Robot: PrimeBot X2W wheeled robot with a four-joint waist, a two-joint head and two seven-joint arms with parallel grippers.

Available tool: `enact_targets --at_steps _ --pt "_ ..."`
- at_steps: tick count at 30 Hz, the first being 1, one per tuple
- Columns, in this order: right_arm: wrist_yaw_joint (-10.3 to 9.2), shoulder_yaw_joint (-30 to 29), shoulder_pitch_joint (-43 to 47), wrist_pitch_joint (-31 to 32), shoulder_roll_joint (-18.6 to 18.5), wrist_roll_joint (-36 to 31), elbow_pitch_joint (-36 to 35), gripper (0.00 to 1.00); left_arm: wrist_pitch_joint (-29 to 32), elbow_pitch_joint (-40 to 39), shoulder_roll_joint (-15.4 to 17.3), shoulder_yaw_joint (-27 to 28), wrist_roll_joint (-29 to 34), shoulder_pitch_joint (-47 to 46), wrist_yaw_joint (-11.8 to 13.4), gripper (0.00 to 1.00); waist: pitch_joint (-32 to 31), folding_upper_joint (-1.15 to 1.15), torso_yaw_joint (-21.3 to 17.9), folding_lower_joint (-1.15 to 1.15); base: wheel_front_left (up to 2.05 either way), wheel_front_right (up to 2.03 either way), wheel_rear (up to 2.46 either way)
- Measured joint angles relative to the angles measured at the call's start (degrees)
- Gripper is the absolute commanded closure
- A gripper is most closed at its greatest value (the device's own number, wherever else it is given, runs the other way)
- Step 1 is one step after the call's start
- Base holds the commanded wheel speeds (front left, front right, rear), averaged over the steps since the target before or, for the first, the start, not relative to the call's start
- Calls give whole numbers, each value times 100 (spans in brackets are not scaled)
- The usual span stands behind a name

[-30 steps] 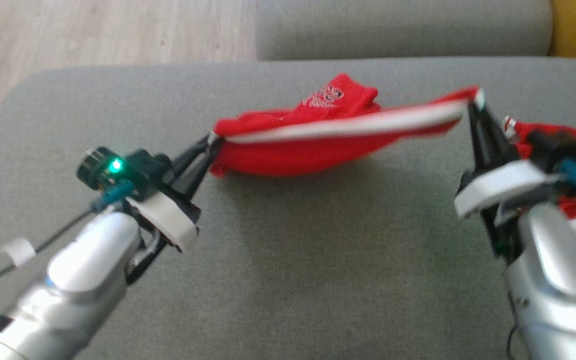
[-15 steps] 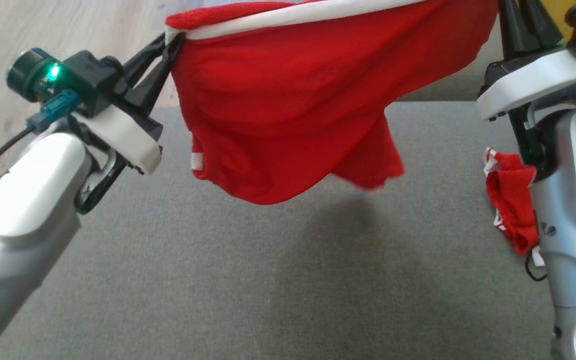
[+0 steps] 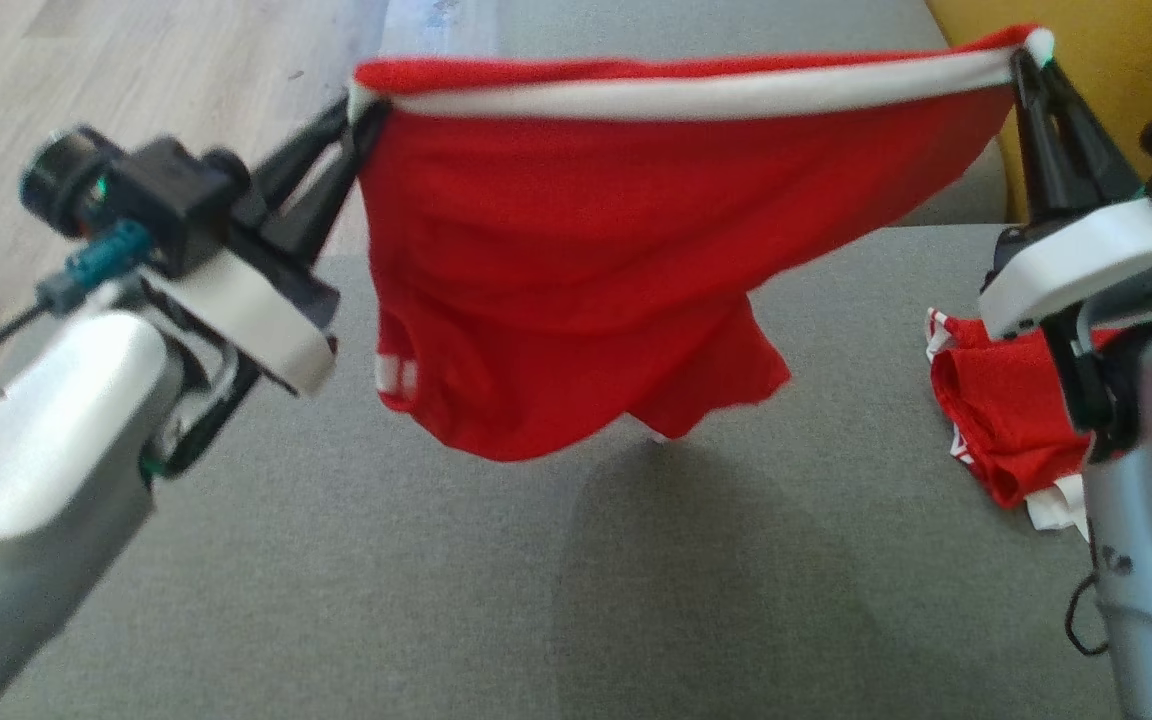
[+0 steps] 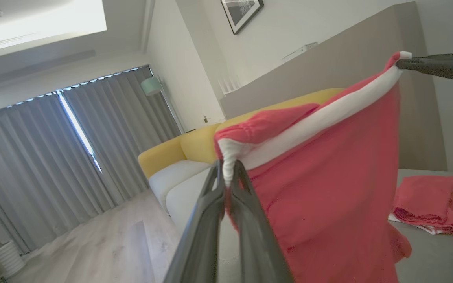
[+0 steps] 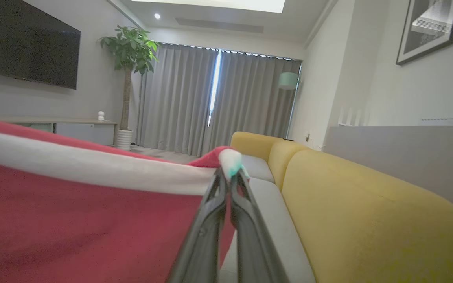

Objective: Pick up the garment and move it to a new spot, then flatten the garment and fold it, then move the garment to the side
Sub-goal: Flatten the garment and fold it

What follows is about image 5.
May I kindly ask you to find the large black framed picture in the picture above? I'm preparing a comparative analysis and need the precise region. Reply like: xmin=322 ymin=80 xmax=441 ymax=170
xmin=396 ymin=0 xmax=453 ymax=66

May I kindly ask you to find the small grey sofa seat cushion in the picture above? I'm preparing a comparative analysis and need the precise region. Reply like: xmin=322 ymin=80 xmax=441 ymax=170
xmin=241 ymin=154 xmax=275 ymax=183

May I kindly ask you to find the grey window curtain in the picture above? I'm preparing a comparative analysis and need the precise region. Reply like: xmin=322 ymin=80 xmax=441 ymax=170
xmin=203 ymin=50 xmax=302 ymax=156
xmin=136 ymin=42 xmax=218 ymax=157

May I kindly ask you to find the low white TV cabinet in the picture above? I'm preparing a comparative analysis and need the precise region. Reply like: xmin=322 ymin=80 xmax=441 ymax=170
xmin=0 ymin=116 xmax=118 ymax=147

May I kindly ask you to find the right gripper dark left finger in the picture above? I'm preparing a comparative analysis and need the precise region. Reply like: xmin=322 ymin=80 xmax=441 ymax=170
xmin=168 ymin=167 xmax=229 ymax=283

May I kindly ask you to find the yellow sofa backrest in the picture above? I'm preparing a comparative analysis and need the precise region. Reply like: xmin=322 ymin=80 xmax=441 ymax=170
xmin=230 ymin=132 xmax=284 ymax=162
xmin=268 ymin=141 xmax=309 ymax=182
xmin=282 ymin=149 xmax=453 ymax=283

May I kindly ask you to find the ceiling air vent slot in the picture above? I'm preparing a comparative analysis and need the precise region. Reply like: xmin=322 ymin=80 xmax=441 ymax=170
xmin=175 ymin=18 xmax=264 ymax=34

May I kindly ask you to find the red shorts white waistband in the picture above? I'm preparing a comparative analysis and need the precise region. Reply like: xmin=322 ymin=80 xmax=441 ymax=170
xmin=0 ymin=117 xmax=250 ymax=283

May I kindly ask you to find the floor lamp mint green shade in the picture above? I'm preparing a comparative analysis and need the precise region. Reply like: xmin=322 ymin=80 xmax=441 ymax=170
xmin=278 ymin=65 xmax=302 ymax=139

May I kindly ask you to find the rectangular ceiling light panel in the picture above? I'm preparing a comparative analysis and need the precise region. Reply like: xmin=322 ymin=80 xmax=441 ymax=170
xmin=132 ymin=0 xmax=286 ymax=13

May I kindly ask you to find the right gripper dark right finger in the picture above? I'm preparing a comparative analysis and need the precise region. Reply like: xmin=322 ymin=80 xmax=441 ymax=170
xmin=230 ymin=169 xmax=290 ymax=283

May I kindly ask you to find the flat white ribbed device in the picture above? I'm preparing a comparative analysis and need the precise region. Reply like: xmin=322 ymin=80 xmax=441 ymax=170
xmin=421 ymin=117 xmax=453 ymax=127

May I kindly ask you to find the black wall television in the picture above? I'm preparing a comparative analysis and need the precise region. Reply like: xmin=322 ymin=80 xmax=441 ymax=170
xmin=0 ymin=0 xmax=81 ymax=90

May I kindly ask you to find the potted green tree plant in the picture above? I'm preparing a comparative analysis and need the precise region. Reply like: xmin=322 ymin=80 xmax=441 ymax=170
xmin=99 ymin=26 xmax=159 ymax=151

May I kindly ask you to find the white router with antennas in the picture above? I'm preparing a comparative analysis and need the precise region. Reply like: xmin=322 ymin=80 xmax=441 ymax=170
xmin=339 ymin=106 xmax=363 ymax=127

